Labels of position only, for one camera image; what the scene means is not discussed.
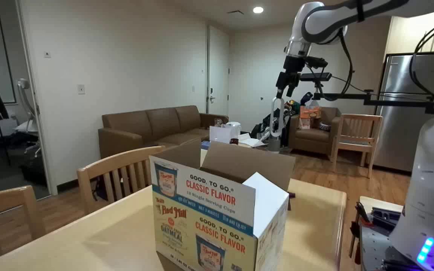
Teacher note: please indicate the white printed cardboard box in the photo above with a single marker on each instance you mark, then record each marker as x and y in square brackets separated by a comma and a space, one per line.
[202, 200]

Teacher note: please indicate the black equipment pile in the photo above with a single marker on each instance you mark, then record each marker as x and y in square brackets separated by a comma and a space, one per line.
[379, 218]

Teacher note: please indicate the white papers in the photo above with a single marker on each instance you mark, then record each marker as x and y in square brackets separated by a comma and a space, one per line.
[251, 141]

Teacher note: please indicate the wooden armchair with cushion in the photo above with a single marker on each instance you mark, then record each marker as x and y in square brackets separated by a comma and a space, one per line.
[357, 125]

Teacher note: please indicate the brown leather sofa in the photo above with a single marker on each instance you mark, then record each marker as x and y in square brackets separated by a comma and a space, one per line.
[141, 125]

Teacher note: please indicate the white wall-mounted device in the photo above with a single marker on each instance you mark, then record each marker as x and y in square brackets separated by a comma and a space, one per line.
[22, 83]

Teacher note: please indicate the black camera boom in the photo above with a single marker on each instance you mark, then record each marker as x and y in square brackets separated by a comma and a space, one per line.
[376, 99]

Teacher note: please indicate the round ceiling light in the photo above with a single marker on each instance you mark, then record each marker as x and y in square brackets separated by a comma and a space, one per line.
[257, 9]

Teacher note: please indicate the brown upholstered armchair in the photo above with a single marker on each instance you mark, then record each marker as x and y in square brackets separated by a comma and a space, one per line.
[312, 140]

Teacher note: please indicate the white bladeless fan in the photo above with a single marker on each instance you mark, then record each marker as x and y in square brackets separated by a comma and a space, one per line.
[275, 120]

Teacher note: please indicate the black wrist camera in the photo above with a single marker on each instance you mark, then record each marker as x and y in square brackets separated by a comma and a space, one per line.
[316, 62]

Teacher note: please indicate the stainless steel refrigerator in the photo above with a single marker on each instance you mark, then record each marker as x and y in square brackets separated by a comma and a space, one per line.
[402, 125]

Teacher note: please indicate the black camera on stand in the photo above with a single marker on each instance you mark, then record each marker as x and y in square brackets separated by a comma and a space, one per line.
[319, 77]

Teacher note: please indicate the white light switch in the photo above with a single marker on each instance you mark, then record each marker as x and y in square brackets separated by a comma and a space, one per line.
[79, 89]

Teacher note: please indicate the wooden slat-back chair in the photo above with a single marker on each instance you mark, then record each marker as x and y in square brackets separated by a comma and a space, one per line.
[6, 200]
[120, 159]

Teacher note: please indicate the white tissue box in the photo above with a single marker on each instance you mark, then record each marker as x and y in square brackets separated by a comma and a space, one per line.
[221, 132]

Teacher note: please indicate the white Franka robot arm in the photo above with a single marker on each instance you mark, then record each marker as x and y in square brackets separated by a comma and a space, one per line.
[327, 19]

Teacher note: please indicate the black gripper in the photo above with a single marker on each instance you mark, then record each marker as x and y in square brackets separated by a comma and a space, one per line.
[293, 65]

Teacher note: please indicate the orange snack box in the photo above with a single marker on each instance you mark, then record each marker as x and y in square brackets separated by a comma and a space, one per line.
[306, 119]

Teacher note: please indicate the white door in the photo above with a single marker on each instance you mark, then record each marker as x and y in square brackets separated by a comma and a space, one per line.
[217, 69]

